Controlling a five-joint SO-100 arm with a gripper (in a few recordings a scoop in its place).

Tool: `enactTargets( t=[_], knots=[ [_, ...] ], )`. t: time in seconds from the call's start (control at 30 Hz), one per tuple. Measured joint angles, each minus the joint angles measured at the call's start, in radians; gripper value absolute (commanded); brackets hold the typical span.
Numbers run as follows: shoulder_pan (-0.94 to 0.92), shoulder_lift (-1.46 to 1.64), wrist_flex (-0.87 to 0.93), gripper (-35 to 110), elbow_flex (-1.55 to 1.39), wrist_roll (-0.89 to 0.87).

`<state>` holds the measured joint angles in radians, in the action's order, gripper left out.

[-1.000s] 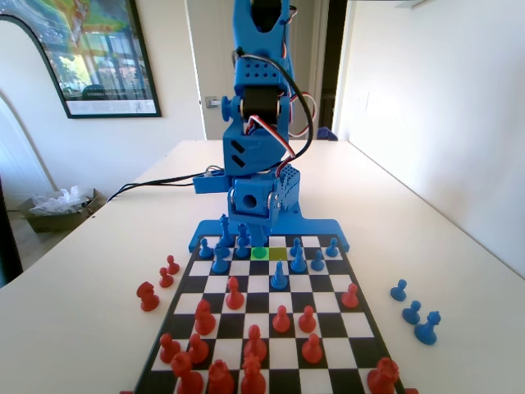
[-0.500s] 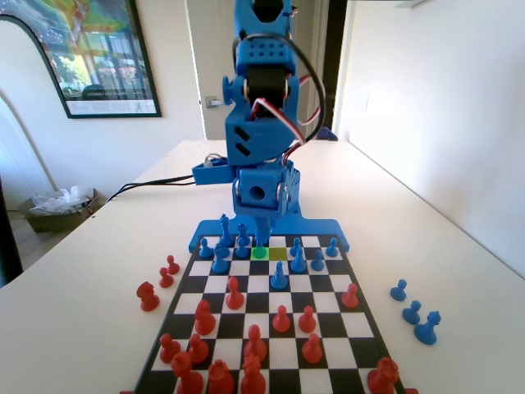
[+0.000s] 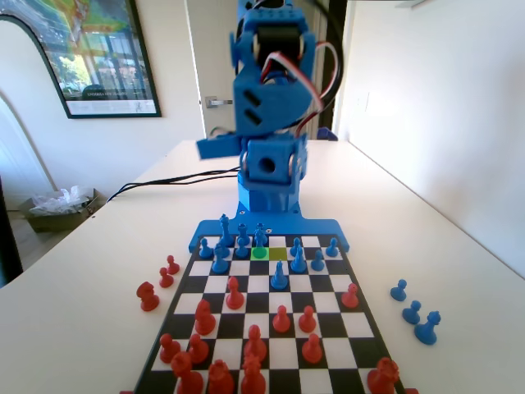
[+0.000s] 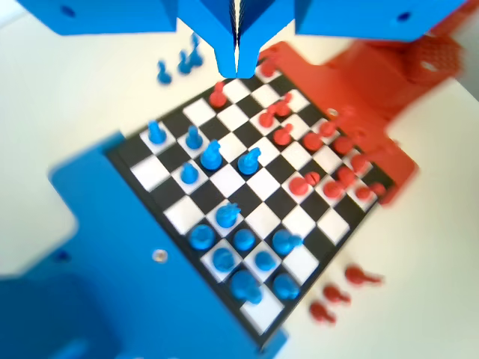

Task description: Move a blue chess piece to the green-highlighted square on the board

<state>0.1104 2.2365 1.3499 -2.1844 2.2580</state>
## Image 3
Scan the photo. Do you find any black white chessboard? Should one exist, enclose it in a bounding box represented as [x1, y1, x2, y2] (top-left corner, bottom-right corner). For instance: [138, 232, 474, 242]
[130, 234, 409, 394]

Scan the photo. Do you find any blue base plate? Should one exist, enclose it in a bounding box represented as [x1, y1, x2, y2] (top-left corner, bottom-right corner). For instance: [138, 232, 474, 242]
[188, 211, 352, 254]

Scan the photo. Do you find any clear plastic bag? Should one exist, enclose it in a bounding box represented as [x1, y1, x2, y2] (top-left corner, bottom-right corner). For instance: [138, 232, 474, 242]
[29, 185, 94, 217]

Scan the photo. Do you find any black power cable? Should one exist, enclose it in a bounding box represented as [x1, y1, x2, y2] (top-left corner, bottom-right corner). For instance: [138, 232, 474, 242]
[110, 166, 241, 200]
[107, 171, 241, 203]

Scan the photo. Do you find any blue slender chess piece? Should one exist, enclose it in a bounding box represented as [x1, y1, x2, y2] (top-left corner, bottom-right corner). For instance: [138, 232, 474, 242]
[251, 229, 267, 260]

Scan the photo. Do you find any white door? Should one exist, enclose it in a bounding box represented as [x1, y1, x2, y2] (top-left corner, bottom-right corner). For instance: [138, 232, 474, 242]
[186, 0, 325, 141]

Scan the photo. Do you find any olive cardboard box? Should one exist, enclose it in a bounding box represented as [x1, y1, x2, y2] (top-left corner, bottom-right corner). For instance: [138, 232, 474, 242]
[18, 187, 102, 234]

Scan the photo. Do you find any red chess king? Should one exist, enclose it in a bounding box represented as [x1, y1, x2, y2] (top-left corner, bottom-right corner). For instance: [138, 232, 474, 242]
[240, 355, 267, 394]

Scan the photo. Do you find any red chess queen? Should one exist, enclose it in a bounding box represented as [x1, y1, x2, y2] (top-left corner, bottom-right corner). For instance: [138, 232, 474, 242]
[208, 360, 236, 394]

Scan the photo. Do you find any framed poster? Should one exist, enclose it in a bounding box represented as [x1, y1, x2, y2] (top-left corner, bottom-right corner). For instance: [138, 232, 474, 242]
[0, 0, 163, 120]

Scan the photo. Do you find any red white servo wire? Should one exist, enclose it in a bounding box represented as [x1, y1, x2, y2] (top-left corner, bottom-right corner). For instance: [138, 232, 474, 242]
[262, 40, 346, 136]

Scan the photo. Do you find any blue chess king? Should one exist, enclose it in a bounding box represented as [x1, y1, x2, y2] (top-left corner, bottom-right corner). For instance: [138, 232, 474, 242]
[219, 213, 231, 248]

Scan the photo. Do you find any captured blue pawn near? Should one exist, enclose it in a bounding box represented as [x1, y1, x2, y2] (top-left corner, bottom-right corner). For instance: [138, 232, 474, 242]
[413, 310, 442, 346]

